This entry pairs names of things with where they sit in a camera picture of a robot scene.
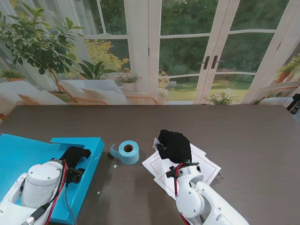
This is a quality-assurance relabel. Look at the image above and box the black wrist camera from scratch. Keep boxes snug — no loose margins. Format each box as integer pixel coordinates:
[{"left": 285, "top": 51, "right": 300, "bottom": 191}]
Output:
[
  {"left": 65, "top": 167, "right": 86, "bottom": 188},
  {"left": 165, "top": 166, "right": 179, "bottom": 178}
]

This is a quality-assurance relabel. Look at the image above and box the blue file box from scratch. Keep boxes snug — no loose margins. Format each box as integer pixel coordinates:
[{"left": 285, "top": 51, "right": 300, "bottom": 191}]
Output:
[{"left": 0, "top": 133, "right": 105, "bottom": 224}]

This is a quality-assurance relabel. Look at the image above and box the printed garden room backdrop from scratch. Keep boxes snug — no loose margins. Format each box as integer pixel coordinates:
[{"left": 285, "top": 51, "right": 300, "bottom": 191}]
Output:
[{"left": 0, "top": 0, "right": 300, "bottom": 126}]

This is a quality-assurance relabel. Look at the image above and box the black stand device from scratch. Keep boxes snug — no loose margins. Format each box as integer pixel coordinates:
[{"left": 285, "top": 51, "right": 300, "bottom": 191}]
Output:
[{"left": 287, "top": 93, "right": 300, "bottom": 115}]

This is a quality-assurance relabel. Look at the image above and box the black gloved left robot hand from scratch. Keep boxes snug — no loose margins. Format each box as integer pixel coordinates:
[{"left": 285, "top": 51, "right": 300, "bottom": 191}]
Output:
[{"left": 60, "top": 146, "right": 92, "bottom": 168}]

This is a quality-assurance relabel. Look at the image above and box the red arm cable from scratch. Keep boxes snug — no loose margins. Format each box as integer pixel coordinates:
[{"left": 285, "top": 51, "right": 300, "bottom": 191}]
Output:
[
  {"left": 45, "top": 161, "right": 69, "bottom": 225},
  {"left": 172, "top": 163, "right": 188, "bottom": 225}
]

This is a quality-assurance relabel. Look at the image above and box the light blue label roll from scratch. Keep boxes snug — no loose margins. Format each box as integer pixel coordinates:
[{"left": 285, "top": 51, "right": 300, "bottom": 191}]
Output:
[{"left": 109, "top": 140, "right": 140, "bottom": 166}]

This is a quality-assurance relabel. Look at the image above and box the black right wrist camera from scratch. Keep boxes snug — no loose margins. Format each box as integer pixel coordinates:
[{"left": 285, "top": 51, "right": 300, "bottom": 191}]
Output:
[{"left": 165, "top": 166, "right": 179, "bottom": 178}]

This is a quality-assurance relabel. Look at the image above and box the red left arm cable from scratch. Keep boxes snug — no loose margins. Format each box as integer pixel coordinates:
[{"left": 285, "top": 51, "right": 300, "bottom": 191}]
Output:
[{"left": 45, "top": 161, "right": 69, "bottom": 225}]

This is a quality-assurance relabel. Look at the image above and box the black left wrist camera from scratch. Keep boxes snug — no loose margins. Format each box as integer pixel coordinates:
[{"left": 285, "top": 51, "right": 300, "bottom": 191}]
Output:
[{"left": 65, "top": 167, "right": 86, "bottom": 188}]

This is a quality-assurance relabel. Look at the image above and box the grey left arm cable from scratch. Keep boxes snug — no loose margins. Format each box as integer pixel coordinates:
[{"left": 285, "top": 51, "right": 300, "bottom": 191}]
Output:
[{"left": 64, "top": 185, "right": 78, "bottom": 225}]

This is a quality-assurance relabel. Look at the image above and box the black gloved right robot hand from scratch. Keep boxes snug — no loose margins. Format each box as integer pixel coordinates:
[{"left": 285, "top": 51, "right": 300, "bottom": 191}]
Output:
[{"left": 156, "top": 129, "right": 193, "bottom": 164}]

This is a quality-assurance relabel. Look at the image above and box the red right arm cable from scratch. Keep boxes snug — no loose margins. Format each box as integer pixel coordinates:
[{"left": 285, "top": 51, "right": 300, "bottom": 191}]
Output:
[{"left": 172, "top": 163, "right": 188, "bottom": 225}]

